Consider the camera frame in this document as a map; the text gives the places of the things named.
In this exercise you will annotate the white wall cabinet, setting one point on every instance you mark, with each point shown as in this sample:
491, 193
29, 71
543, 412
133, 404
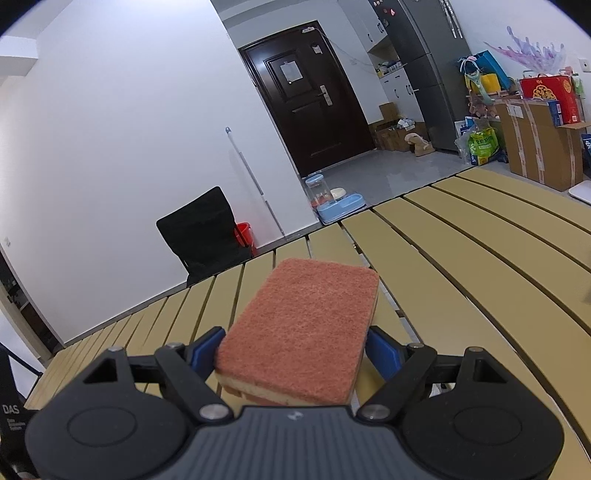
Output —
364, 23

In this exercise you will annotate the black folding chair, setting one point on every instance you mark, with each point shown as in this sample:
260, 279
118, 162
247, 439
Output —
203, 230

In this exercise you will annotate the grey refrigerator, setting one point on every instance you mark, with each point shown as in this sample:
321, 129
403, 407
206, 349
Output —
429, 83

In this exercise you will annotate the blue gift bag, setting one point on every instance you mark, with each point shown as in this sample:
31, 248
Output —
485, 62

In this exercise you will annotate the blue printed carton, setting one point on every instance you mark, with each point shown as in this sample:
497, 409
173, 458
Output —
586, 150

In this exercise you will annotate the white base cabinet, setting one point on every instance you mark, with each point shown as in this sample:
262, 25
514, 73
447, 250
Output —
397, 94

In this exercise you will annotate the white floor scale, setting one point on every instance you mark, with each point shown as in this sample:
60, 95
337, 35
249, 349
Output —
581, 191

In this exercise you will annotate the tan slatted folding table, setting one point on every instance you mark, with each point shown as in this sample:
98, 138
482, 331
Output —
461, 254

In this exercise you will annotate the green printed bag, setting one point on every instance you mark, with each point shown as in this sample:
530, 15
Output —
484, 147

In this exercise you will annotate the red gift box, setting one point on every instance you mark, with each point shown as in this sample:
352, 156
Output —
549, 92

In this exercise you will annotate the red bucket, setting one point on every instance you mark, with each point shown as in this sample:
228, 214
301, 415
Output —
244, 233

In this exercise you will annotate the blue pet feeder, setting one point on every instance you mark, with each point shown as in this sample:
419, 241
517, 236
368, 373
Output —
339, 207

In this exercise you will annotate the large cardboard box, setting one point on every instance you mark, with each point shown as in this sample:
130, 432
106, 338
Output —
545, 147

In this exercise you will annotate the small open cardboard boxes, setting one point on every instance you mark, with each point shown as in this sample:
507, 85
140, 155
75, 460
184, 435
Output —
392, 134

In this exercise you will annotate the orange scouring sponge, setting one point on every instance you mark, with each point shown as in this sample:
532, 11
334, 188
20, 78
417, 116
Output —
295, 323

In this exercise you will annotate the purple wall sticker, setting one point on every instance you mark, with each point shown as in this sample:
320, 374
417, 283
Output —
526, 48

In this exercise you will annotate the dark brown door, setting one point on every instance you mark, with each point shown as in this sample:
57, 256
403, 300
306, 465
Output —
300, 115

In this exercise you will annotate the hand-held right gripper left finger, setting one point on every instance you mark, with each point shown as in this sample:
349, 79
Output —
203, 353

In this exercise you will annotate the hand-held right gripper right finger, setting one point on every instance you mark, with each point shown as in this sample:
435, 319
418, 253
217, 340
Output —
385, 357

